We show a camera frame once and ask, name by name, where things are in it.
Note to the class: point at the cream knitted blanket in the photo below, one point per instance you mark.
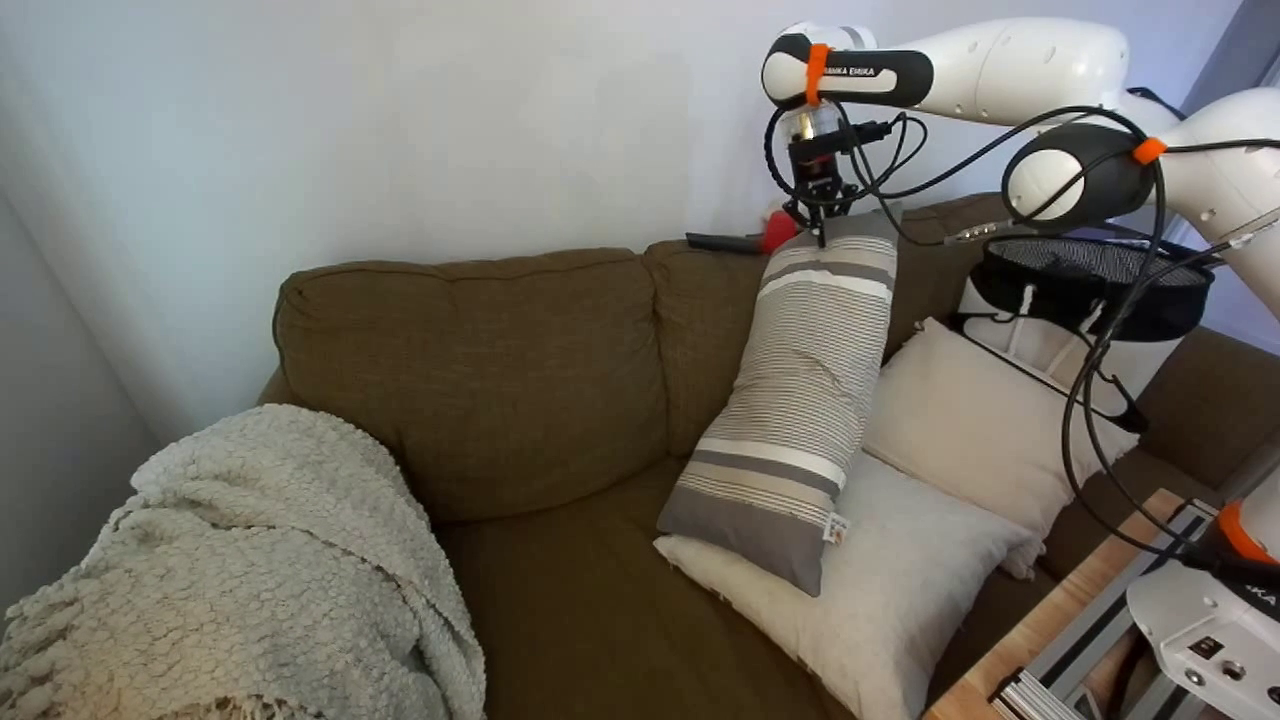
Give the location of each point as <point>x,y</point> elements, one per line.
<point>254,573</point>

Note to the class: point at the red and black hand tool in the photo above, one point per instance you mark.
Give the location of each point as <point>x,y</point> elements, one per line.
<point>778,235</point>

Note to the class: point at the white basket with black rim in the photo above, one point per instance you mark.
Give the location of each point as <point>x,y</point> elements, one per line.
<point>1064,286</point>

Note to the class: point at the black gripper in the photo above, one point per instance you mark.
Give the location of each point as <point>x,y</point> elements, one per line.
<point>818,166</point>

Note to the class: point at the large cream pillow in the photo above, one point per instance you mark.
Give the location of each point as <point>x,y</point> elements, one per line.
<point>880,584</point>

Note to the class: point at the aluminum rail frame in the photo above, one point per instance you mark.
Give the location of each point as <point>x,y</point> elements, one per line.
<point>1085,642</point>

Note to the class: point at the wooden board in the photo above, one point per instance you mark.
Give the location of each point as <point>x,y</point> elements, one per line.
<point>1043,627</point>

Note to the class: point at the gray metal base plate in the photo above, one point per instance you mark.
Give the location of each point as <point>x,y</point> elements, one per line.
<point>1213,644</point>

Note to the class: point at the brown fabric sofa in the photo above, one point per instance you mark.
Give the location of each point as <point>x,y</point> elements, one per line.
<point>492,384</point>

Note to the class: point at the gray striped pillow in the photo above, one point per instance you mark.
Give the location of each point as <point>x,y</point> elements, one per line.
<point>794,384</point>

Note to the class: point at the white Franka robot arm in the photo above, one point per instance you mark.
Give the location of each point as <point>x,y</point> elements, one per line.
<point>1014,65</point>

